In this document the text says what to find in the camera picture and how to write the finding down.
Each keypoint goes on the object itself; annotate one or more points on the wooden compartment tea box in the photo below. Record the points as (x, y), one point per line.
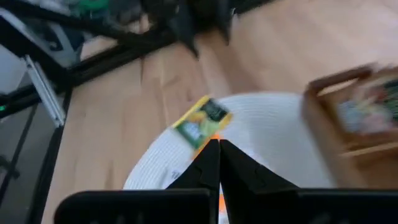
(317, 130)

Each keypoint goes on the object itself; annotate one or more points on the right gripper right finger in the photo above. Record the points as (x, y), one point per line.
(280, 208)

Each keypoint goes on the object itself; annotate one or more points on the white orange Tazo tea bag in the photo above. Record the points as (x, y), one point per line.
(221, 202)

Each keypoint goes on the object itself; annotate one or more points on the silver aluminium post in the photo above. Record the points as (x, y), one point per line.
(46, 93)

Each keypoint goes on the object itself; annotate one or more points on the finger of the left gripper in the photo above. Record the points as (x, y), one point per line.
(224, 21)
(186, 31)

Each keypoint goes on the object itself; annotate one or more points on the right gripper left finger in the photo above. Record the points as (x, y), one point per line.
(155, 208)

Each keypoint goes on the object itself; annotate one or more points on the white woven round placemat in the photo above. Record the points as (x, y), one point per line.
(264, 124)

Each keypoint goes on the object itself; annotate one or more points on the yellow lemon lime tea bag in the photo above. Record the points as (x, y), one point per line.
(202, 124)

